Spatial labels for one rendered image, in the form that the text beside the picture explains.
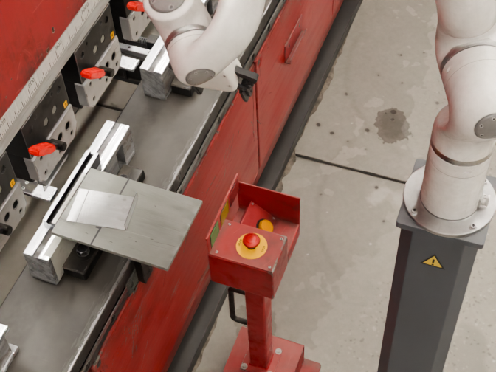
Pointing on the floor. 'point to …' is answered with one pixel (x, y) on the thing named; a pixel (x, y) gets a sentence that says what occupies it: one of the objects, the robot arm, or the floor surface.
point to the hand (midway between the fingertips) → (224, 88)
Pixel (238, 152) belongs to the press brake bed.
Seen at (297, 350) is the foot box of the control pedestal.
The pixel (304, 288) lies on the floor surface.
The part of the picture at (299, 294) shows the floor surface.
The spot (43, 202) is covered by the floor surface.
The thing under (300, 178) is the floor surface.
